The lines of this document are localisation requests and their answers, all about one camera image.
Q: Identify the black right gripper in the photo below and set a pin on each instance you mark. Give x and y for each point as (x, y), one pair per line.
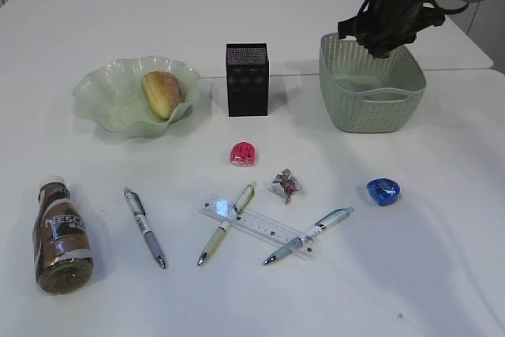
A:
(382, 25)

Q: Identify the colourful paper piece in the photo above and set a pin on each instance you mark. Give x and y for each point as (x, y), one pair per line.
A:
(285, 184)

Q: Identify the sugared bread roll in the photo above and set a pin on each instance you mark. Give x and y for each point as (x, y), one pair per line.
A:
(163, 93)

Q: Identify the brown Nescafe coffee bottle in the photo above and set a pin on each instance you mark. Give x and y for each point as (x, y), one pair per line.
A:
(62, 252)

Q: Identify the green woven plastic basket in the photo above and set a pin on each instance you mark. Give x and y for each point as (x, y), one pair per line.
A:
(363, 94)

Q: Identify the black mesh pen holder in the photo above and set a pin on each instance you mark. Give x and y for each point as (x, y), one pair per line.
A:
(247, 79)

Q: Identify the blue grip ballpoint pen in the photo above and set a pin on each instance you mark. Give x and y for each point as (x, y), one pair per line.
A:
(301, 242)

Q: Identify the cream grip ballpoint pen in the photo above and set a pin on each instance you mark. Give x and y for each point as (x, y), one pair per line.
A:
(241, 202)

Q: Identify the green wavy glass plate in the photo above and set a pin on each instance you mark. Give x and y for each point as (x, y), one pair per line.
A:
(112, 95)

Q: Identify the grey grip ballpoint pen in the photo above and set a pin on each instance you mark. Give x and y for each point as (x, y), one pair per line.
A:
(139, 214)

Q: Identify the clear plastic ruler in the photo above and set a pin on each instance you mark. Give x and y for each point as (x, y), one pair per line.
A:
(254, 223)

